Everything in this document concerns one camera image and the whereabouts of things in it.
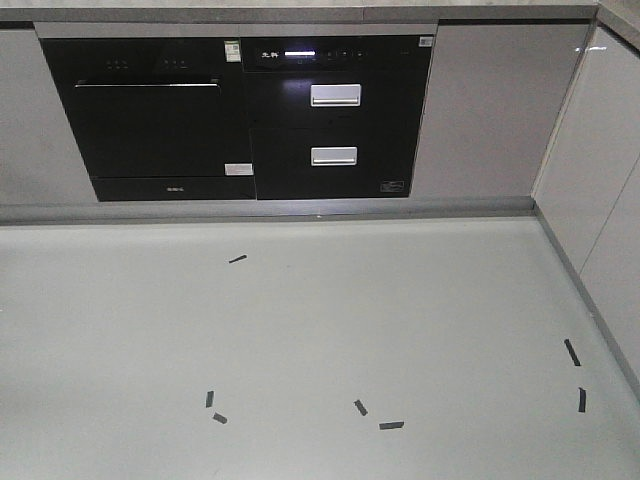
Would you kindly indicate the grey cabinet panel right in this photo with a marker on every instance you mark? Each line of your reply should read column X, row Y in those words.
column 494, row 93

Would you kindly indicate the black built-in dishwasher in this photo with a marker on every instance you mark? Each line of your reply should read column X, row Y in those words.
column 156, row 118

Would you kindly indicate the grey cabinet panel side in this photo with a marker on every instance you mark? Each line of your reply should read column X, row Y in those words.
column 588, row 187

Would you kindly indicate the black tape strip middle upper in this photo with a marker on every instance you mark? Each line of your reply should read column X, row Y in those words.
column 360, row 407

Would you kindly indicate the black disinfection cabinet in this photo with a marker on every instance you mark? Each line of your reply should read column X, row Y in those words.
column 278, row 73

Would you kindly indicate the silver drawer handle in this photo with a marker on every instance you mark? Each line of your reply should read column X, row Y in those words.
column 333, row 156
column 335, row 95

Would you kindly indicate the black tape strip right upper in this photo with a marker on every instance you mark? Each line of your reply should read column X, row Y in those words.
column 571, row 352

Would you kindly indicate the black tape strip middle lower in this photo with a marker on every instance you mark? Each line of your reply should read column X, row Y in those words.
column 391, row 425

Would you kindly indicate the black tape strip right lower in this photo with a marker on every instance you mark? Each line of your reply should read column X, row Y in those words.
column 582, row 400

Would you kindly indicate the upper silver drawer handle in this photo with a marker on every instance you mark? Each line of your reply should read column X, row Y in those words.
column 335, row 95

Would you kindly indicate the lower silver drawer handle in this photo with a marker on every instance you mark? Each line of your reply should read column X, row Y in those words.
column 333, row 156

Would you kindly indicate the black tape strip left lower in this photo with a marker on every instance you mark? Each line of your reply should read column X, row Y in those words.
column 220, row 418

